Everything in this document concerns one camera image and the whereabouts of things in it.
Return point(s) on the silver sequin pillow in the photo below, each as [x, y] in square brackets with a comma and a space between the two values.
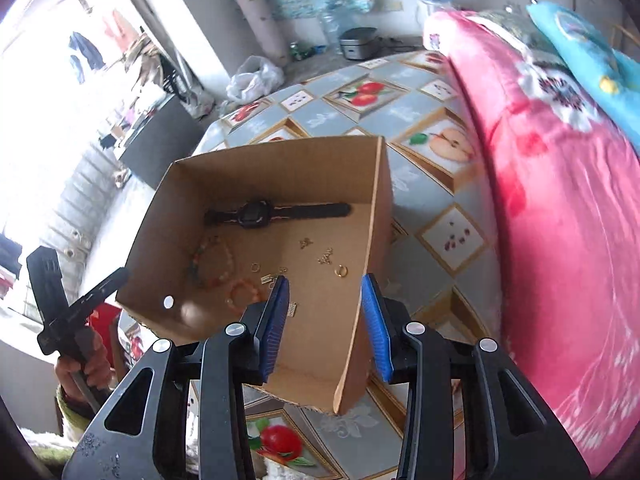
[520, 27]

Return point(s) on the pile of clothes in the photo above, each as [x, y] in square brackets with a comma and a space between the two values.
[147, 62]

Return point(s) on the clear empty water bottle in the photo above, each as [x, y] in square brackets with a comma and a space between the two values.
[334, 27]

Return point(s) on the grey cabinet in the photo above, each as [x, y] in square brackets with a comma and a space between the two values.
[160, 140]

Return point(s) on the brown cardboard box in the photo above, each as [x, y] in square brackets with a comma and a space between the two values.
[300, 180]

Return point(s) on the dark hanging jacket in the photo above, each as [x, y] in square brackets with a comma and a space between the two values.
[87, 55]

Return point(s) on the fruit print tablecloth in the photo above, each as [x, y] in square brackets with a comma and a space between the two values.
[325, 120]

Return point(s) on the pink floral quilt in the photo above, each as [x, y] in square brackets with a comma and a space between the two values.
[550, 210]

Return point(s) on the gold clasp piece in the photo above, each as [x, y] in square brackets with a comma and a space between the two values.
[268, 278]

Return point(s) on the white plastic bag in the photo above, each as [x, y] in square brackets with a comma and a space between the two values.
[255, 80]

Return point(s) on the blue cartoon pillow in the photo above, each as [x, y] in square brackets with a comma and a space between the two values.
[590, 50]

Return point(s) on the gold charm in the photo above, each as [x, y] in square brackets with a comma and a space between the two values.
[306, 243]

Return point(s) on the green drink can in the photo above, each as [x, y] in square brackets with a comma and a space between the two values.
[296, 50]

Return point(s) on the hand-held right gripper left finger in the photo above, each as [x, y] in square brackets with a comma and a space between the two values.
[272, 330]

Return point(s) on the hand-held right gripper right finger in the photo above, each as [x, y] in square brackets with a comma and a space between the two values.
[377, 330]

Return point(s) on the pink paper roll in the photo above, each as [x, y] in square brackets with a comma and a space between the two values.
[262, 25]

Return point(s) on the person's left hand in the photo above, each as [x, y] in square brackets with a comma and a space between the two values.
[92, 367]

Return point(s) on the pink band smartwatch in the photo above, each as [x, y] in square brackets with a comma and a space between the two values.
[252, 215]

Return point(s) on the person's left forearm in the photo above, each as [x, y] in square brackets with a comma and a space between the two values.
[70, 410]

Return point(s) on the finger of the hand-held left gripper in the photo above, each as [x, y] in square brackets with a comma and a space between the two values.
[100, 292]

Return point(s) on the pink hanging garment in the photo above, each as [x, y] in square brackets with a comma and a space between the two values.
[120, 27]

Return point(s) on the grey rice cooker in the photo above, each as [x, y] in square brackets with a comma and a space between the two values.
[359, 44]

